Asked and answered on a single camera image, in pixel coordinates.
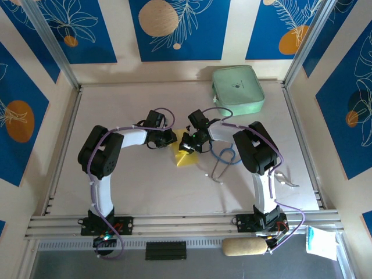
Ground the mint green zip pouch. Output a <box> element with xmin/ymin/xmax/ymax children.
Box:
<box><xmin>211</xmin><ymin>65</ymin><xmax>266</xmax><ymax>117</ymax></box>

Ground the black ribbed block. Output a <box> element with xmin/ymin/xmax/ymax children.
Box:
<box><xmin>145</xmin><ymin>241</ymin><xmax>187</xmax><ymax>261</ymax></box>

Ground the tan foam roller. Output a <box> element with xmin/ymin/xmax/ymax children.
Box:
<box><xmin>222</xmin><ymin>237</ymin><xmax>269</xmax><ymax>257</ymax></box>

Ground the circuit board with green light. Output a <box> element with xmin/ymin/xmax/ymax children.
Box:
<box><xmin>92</xmin><ymin>231</ymin><xmax>117</xmax><ymax>248</ymax></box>

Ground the perforated metal strip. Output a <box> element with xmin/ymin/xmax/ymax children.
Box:
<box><xmin>37</xmin><ymin>238</ymin><xmax>224</xmax><ymax>251</ymax></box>

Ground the white packet with blue print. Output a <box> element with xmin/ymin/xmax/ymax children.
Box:
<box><xmin>306</xmin><ymin>226</ymin><xmax>339</xmax><ymax>261</ymax></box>

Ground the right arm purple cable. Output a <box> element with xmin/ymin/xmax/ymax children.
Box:
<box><xmin>202</xmin><ymin>106</ymin><xmax>309</xmax><ymax>253</ymax></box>

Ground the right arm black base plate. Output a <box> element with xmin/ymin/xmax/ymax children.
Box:
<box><xmin>232</xmin><ymin>213</ymin><xmax>288</xmax><ymax>233</ymax></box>

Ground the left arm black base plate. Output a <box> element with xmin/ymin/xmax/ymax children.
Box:
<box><xmin>80</xmin><ymin>216</ymin><xmax>134</xmax><ymax>236</ymax></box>

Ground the aluminium side rail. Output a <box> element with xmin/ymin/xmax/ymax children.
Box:
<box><xmin>281</xmin><ymin>83</ymin><xmax>326</xmax><ymax>210</ymax></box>
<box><xmin>42</xmin><ymin>85</ymin><xmax>84</xmax><ymax>216</ymax></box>

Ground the circuit board with orange wires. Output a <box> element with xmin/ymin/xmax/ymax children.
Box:
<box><xmin>263</xmin><ymin>231</ymin><xmax>288</xmax><ymax>245</ymax></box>

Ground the aluminium frame post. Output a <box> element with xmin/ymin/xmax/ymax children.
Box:
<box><xmin>22</xmin><ymin>0</ymin><xmax>82</xmax><ymax>91</ymax></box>
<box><xmin>283</xmin><ymin>0</ymin><xmax>339</xmax><ymax>90</ymax></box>

